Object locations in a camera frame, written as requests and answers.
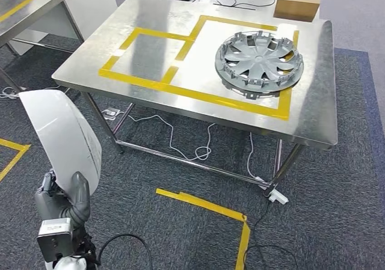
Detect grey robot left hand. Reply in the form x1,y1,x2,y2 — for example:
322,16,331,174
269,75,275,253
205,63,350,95
35,170,91,231

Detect white curved plastic part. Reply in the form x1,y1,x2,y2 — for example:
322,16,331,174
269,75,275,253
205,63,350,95
18,90,102,197

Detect steel workbench table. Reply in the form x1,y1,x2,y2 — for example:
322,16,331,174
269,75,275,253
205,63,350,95
51,0,338,199

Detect yellow floor tape square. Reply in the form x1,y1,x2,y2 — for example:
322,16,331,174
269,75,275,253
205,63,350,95
0,138,32,183

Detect yellow floor tape corner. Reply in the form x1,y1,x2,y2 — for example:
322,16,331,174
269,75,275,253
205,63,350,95
156,188,251,270

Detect white cabinet panel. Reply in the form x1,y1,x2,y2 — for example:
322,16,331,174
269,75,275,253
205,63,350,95
8,0,118,56

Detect yellow tape double rectangle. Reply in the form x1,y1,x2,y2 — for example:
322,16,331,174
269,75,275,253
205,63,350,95
99,15,300,121

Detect steel side table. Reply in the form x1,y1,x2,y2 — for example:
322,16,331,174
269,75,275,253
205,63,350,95
0,0,85,94

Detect white power strip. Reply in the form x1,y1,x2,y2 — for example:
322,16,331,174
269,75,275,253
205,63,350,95
268,188,289,204

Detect grey plastic hubcap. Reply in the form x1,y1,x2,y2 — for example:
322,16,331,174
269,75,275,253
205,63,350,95
214,29,304,100

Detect brown cardboard box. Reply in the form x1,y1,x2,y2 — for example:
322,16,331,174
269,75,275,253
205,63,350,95
273,0,322,23

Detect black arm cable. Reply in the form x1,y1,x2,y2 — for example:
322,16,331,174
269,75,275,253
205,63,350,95
97,233,153,270

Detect white floor cable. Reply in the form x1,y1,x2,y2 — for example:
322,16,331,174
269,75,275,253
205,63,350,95
247,132,273,187
102,108,216,161

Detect white cable with adapter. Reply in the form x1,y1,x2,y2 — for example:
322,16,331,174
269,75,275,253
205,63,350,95
0,85,19,100

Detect black floor cable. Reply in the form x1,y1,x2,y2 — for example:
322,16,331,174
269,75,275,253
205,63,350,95
242,198,298,270

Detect black desk cable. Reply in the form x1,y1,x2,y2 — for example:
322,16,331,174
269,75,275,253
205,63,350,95
192,0,280,11

